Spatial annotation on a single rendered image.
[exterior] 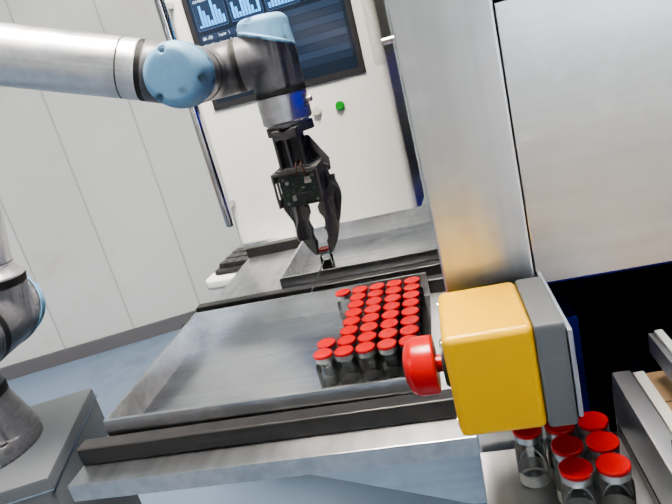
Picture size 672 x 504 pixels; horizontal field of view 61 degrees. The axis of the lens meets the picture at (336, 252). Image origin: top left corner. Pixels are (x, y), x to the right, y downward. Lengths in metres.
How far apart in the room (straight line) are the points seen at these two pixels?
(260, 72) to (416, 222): 0.44
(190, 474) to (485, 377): 0.33
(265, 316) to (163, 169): 2.53
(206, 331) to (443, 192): 0.54
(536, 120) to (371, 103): 1.01
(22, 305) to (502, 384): 0.84
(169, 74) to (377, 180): 0.82
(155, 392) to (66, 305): 2.87
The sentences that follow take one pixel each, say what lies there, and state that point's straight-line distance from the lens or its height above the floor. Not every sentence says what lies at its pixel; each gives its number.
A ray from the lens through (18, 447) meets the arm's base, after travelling 0.99.
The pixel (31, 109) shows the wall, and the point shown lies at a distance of 3.43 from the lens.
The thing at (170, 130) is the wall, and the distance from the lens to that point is 3.29.
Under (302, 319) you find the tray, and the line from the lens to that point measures 0.81.
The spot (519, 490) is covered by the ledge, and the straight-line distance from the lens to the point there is 0.47.
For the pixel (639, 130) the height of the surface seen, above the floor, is 1.11.
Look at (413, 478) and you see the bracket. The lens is 0.66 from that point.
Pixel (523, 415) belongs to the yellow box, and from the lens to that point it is 0.38.
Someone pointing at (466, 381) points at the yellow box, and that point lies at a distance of 0.37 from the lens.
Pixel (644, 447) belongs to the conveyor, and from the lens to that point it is 0.45.
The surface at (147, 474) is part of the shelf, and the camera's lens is 0.62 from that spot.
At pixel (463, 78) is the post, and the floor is 1.17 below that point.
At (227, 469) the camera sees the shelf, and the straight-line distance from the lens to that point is 0.58.
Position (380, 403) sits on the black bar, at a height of 0.90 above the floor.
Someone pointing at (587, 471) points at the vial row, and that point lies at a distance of 0.41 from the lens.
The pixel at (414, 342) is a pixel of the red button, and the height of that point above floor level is 1.01.
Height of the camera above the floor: 1.20
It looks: 17 degrees down
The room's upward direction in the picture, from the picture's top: 15 degrees counter-clockwise
